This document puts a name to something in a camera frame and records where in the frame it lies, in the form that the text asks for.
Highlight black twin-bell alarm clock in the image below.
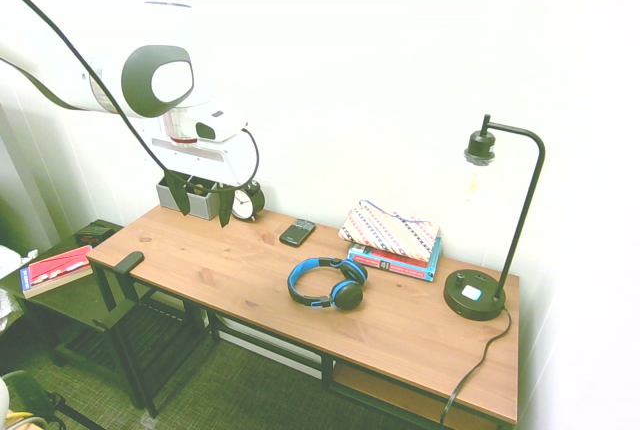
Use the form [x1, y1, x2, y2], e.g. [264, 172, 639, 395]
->
[229, 179, 267, 224]

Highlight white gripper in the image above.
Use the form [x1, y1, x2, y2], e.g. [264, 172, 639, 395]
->
[137, 116, 258, 229]

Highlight black mobile phone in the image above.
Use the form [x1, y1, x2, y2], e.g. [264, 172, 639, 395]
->
[278, 218, 318, 249]

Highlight wooden desk with black frame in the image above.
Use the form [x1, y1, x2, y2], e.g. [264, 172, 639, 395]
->
[86, 203, 522, 430]

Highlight black desk lamp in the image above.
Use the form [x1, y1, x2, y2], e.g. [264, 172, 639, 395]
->
[442, 113, 547, 323]

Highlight white plastic wrap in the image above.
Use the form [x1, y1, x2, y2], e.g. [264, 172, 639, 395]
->
[0, 243, 40, 279]

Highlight black lamp power cable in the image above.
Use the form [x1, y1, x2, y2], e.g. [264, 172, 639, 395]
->
[439, 306, 514, 426]

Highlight black clamp headphone hook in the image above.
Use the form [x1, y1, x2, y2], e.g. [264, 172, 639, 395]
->
[92, 250, 147, 331]

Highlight blue and black headphones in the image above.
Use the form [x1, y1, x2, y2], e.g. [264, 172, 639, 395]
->
[286, 256, 370, 312]

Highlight blue cover book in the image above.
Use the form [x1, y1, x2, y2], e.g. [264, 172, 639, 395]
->
[347, 236, 444, 283]

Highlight small dark box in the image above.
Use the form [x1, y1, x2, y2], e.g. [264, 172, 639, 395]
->
[74, 222, 117, 247]

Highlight red and white book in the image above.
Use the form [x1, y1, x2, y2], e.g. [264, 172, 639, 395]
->
[19, 244, 95, 300]

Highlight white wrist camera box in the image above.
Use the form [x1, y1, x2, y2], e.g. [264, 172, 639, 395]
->
[187, 104, 250, 144]

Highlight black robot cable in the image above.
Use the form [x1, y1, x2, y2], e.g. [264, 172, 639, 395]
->
[0, 0, 261, 195]

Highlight grey fabric desk organizer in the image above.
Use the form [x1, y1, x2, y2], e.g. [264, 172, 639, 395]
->
[155, 173, 237, 222]

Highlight black slatted side table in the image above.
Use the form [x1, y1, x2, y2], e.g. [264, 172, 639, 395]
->
[0, 218, 217, 418]

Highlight red cover book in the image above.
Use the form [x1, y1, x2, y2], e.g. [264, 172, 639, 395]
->
[349, 243, 434, 274]

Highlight striped fabric pouch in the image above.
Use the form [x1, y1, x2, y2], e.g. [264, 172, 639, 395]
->
[337, 199, 442, 264]

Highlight black tripod stand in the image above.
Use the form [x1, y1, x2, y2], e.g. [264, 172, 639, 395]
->
[3, 372, 69, 426]

